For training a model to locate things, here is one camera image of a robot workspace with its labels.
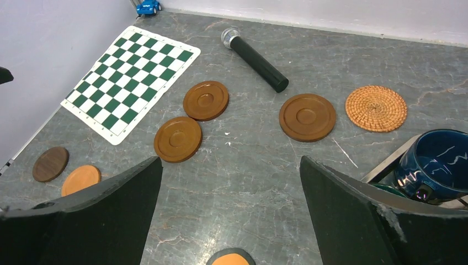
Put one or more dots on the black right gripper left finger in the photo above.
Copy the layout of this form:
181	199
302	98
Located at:
106	223

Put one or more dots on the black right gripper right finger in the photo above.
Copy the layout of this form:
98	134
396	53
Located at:
357	223

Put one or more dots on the dark green mug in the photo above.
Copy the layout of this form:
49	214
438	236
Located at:
388	188

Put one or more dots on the light brown grooved coaster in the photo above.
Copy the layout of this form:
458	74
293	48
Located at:
178	139

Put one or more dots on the reddish brown grooved coaster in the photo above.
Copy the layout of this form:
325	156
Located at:
307	117

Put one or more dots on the brown grooved wooden coaster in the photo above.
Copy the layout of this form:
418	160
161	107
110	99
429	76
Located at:
206	100

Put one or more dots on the light orange wooden coaster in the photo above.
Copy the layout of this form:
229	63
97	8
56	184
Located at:
81	178

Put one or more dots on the dark walnut wooden coaster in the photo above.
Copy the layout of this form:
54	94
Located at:
50	164

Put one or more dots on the woven rattan coaster far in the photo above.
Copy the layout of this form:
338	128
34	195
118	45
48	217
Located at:
376	108

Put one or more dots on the orange black felt coaster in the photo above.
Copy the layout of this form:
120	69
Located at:
231	256

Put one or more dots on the metal serving tray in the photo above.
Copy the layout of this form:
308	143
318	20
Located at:
389	164

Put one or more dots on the dark blue mug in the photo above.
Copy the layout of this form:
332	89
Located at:
434	168

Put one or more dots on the green white chessboard mat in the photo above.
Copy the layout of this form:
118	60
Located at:
127	81

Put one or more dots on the blue toy car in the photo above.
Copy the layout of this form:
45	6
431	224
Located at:
148	7

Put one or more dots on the black handheld microphone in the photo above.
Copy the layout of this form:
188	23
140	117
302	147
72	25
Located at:
232	40

